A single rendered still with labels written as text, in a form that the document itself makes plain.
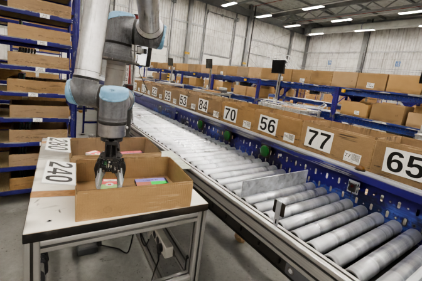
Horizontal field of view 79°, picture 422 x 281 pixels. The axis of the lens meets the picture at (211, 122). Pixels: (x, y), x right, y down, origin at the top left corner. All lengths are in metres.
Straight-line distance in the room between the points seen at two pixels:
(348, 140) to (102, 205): 1.13
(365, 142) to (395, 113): 4.49
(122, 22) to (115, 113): 0.85
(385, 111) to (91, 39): 5.49
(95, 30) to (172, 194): 0.64
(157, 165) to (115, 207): 0.35
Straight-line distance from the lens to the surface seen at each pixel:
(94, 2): 1.08
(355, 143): 1.42
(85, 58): 1.04
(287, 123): 1.63
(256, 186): 1.20
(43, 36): 2.45
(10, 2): 2.47
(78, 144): 1.45
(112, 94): 0.87
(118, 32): 1.63
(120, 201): 0.90
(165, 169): 1.21
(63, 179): 0.94
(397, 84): 6.18
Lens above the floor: 1.22
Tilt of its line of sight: 10 degrees down
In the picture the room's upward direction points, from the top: 7 degrees clockwise
